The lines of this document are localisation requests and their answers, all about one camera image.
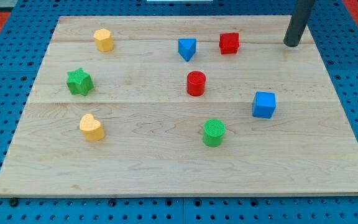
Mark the green cylinder block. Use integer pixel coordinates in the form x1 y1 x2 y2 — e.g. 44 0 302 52
203 118 226 147

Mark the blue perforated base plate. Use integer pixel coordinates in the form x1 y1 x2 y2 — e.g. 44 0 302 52
0 1 358 223

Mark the blue triangular prism block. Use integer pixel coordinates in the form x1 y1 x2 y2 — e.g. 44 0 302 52
178 38 197 62

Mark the yellow hexagon block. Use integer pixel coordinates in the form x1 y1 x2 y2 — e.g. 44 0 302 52
93 29 114 52

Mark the light wooden board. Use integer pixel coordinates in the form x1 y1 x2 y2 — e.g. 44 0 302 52
0 16 358 198

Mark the yellow heart block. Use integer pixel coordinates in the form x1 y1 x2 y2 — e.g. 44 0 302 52
79 113 105 141

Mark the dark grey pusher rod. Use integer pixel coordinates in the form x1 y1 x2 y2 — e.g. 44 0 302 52
283 0 316 47

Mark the blue cube block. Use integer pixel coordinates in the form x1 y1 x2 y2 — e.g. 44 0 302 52
252 91 276 119

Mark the green star block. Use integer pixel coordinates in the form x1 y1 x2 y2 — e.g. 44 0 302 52
66 68 94 96

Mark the red cylinder block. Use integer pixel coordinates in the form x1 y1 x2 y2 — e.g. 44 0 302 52
186 70 206 96

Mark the red star block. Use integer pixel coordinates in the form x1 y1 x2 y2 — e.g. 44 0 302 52
219 32 240 54

